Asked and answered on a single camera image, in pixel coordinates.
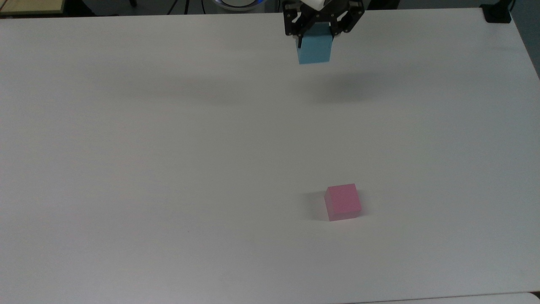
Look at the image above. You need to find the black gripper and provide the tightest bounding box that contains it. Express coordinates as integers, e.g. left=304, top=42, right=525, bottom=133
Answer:
left=283, top=0, right=365, bottom=49

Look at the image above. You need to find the blue foam cube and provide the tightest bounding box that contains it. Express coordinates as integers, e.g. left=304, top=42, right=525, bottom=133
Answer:
left=297, top=22, right=335, bottom=65

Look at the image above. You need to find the pink foam cube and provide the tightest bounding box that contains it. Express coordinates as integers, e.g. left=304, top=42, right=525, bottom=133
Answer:
left=324, top=183, right=362, bottom=222

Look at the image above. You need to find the black table clamp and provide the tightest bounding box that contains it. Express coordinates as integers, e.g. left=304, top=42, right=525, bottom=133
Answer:
left=480, top=0, right=516, bottom=24

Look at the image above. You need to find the light wooden table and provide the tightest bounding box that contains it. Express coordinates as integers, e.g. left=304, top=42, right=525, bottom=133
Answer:
left=0, top=0, right=66, bottom=16

